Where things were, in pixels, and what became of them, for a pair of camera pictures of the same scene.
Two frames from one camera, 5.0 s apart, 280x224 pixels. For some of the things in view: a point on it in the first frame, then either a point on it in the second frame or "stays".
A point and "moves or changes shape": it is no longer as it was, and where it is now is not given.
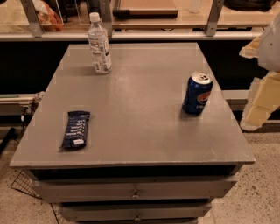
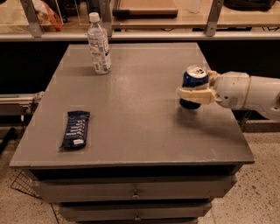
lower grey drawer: (72, 213) stays
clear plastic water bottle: (99, 45) stays
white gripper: (269, 48) -> (232, 89)
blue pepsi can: (198, 93) moves or changes shape
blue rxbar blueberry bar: (75, 133) stays
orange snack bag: (49, 19) stays
